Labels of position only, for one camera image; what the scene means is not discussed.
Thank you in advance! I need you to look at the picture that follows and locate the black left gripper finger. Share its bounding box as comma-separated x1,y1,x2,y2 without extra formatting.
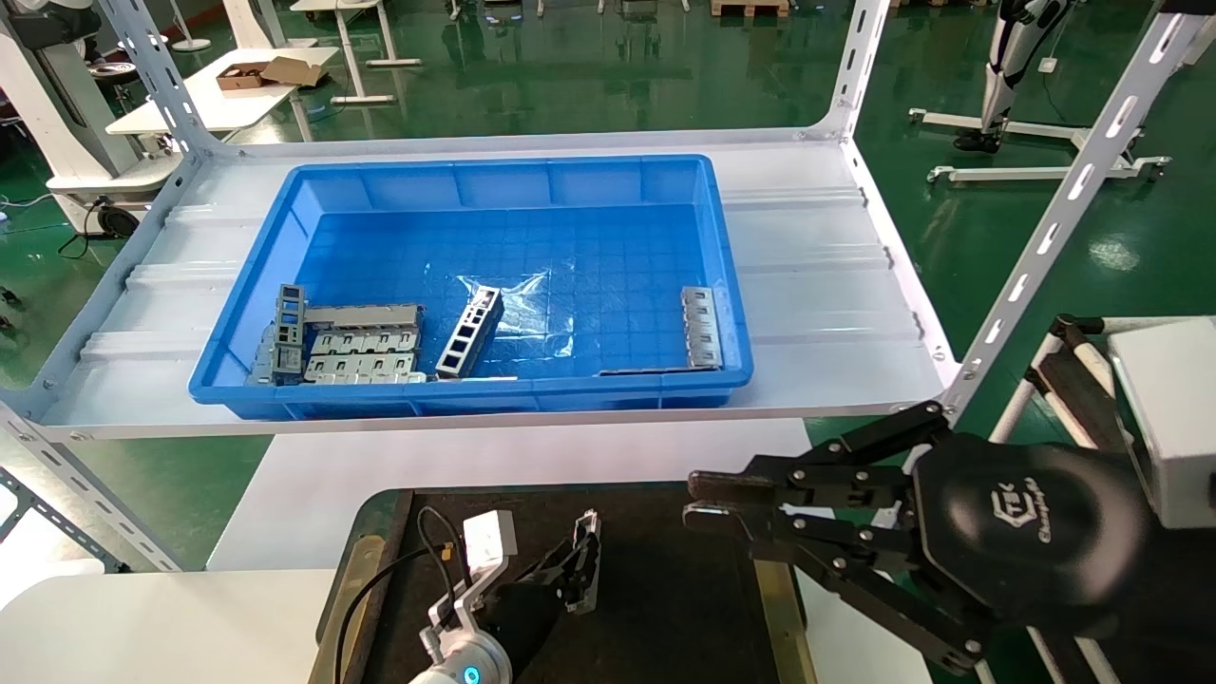
540,538,582,598
568,524,603,614

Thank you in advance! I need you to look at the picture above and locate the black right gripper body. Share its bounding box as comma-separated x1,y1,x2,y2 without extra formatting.
912,432,1216,684

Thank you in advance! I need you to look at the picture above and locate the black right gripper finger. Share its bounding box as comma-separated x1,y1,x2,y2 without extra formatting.
689,402,947,510
684,508,995,675

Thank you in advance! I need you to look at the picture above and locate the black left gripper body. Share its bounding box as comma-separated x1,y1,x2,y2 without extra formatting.
473,568,573,684

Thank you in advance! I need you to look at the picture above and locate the black container tray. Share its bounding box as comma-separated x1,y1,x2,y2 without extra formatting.
318,486,808,684

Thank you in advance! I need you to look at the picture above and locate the long grey metal channel part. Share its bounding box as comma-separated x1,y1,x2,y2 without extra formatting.
304,304,425,330

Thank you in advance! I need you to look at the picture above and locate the grey metal shelf rack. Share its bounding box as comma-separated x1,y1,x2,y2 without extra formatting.
0,0,1216,573

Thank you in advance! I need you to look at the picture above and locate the grey slotted metal plate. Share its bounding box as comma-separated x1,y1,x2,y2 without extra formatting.
681,285,725,370
309,372,428,386
306,353,421,373
309,329,422,352

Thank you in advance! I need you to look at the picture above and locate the clear plastic film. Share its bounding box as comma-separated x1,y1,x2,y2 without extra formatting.
456,271,576,360

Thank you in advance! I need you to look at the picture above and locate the large blue plastic bin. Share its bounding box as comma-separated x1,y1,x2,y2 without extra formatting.
187,155,754,421

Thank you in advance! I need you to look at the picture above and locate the white robot on stand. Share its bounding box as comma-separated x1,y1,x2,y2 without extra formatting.
955,0,1057,155

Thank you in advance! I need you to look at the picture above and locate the white desk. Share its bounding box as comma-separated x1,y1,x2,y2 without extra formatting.
104,46,340,139
290,0,424,105

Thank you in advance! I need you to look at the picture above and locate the open cardboard box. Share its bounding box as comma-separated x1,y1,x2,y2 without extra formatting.
217,55,324,91

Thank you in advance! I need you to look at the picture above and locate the white round stand base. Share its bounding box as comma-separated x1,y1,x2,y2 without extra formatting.
166,0,215,53

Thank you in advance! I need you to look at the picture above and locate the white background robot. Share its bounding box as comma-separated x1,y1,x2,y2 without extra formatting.
0,0,181,238

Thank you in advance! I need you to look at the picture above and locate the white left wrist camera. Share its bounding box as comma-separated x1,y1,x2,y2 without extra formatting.
421,510,520,656

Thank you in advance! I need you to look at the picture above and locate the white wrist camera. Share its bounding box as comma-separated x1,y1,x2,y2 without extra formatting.
1107,318,1216,530
421,510,520,656

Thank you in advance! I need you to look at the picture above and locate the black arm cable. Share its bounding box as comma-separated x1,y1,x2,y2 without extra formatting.
332,503,466,684

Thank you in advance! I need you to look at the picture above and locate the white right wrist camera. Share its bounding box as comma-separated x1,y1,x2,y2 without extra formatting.
1107,318,1216,530

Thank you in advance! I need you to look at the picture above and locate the dark perforated metal frame part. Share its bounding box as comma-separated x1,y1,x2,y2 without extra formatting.
435,287,504,381

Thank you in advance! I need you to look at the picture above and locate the white wheeled stand frame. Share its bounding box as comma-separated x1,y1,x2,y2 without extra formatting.
907,106,1171,186

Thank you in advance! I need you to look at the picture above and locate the grey perforated metal frame part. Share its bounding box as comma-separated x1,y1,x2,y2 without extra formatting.
271,283,308,383

